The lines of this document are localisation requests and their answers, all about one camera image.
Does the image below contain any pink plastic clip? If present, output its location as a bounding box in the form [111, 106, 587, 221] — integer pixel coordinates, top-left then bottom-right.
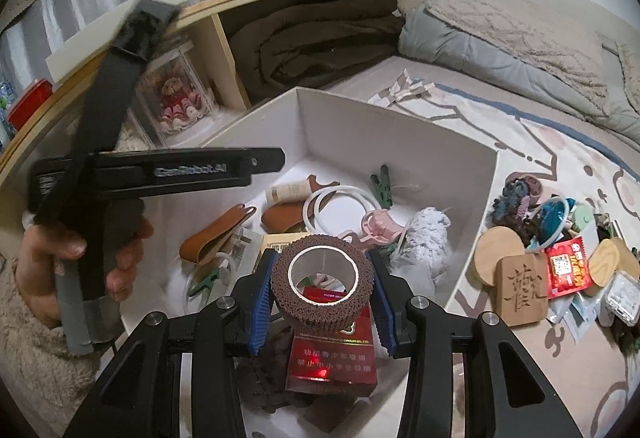
[338, 210, 404, 250]

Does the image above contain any brown tape roll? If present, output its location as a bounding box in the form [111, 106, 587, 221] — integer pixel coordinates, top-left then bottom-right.
[270, 234, 374, 335]

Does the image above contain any brown folded blanket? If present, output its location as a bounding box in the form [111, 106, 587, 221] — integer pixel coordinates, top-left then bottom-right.
[230, 0, 404, 101]

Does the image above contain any beige pillow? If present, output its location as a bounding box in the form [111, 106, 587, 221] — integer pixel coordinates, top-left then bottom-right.
[601, 36, 639, 114]
[425, 0, 610, 115]

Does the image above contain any wooden shelf unit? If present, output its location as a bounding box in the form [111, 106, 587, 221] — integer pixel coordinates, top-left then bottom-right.
[0, 0, 419, 199]

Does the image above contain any red sachet packet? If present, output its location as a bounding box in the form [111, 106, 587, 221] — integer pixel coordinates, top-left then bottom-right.
[544, 236, 592, 299]

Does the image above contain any oval wooden box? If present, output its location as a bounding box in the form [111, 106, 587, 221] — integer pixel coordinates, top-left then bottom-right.
[585, 239, 620, 297]

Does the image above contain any green clothespin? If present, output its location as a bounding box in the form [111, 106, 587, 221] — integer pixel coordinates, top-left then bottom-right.
[370, 164, 394, 210]

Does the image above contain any white ring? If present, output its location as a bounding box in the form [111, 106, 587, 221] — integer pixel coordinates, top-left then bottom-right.
[301, 184, 384, 237]

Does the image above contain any left fleece forearm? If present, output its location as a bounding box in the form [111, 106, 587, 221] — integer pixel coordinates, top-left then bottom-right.
[0, 259, 101, 437]

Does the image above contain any white headboard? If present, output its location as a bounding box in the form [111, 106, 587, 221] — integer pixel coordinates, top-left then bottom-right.
[530, 0, 639, 52]

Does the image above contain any red cigarette box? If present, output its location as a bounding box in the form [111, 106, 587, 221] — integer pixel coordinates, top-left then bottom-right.
[285, 306, 378, 397]

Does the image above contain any round wooden coaster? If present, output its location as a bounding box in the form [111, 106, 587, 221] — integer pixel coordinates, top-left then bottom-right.
[473, 226, 525, 286]

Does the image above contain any white crumpled cloth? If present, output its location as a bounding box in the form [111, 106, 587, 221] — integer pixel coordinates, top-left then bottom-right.
[390, 207, 452, 280]

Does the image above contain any square carved wooden coaster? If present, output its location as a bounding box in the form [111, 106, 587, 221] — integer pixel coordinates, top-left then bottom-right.
[496, 253, 548, 326]

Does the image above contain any brown leather strap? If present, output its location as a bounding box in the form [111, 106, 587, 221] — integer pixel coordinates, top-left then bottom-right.
[178, 203, 260, 267]

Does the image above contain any right beige pillow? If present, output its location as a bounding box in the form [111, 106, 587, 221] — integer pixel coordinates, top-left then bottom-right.
[601, 36, 639, 114]

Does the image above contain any cartoon bear blanket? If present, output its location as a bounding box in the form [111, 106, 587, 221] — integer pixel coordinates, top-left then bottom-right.
[373, 75, 639, 437]

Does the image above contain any grey duvet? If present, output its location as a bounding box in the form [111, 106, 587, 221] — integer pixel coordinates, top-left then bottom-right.
[398, 0, 639, 144]

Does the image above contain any red lidded jar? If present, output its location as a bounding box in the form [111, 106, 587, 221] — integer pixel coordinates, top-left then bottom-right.
[6, 78, 53, 130]

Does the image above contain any left beige pillow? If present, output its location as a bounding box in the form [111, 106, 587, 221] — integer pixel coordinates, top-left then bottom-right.
[425, 0, 610, 115]

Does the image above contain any white shoe box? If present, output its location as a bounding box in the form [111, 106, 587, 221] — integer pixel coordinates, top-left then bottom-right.
[114, 86, 501, 438]

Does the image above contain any doll in display case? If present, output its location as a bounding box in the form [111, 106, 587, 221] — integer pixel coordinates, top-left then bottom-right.
[138, 37, 219, 148]

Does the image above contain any person's left hand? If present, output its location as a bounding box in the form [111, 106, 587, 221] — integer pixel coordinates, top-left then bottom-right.
[14, 211, 155, 331]

